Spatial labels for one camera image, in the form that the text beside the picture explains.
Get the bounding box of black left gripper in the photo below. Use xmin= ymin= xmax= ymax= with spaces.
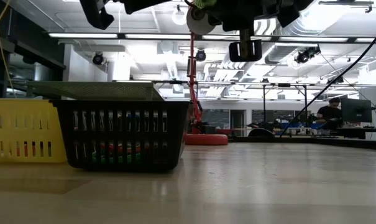
xmin=78 ymin=0 xmax=173 ymax=31

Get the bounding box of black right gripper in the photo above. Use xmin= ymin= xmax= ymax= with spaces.
xmin=205 ymin=0 xmax=314 ymax=63

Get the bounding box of green coil wristband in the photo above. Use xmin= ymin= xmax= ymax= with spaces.
xmin=193 ymin=0 xmax=219 ymax=9

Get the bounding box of black plastic basket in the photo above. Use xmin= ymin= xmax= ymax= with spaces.
xmin=50 ymin=100 xmax=191 ymax=172

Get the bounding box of yellow plastic basket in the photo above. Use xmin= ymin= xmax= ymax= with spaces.
xmin=0 ymin=98 xmax=68 ymax=164

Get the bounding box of red desk lamp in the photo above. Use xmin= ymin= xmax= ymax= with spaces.
xmin=184 ymin=5 xmax=230 ymax=146

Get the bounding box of ceiling light strip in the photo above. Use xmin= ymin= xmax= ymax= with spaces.
xmin=47 ymin=32 xmax=376 ymax=44

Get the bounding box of green perforated metal shelf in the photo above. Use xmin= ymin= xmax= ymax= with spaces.
xmin=25 ymin=81 xmax=165 ymax=102

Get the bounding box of black ceiling spotlight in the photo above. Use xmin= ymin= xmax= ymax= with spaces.
xmin=294 ymin=45 xmax=321 ymax=65
xmin=326 ymin=75 xmax=345 ymax=85

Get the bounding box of person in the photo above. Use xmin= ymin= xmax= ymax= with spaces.
xmin=316 ymin=96 xmax=343 ymax=130

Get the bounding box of black computer monitor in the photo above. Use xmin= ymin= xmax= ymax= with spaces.
xmin=340 ymin=97 xmax=374 ymax=124

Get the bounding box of black dome camera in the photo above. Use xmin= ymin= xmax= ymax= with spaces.
xmin=91 ymin=52 xmax=106 ymax=67
xmin=195 ymin=49 xmax=208 ymax=62

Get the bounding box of long black cable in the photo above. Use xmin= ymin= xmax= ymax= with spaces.
xmin=278 ymin=22 xmax=376 ymax=138

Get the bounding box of yellow hanging cable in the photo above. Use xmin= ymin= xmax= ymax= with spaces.
xmin=0 ymin=0 xmax=17 ymax=97

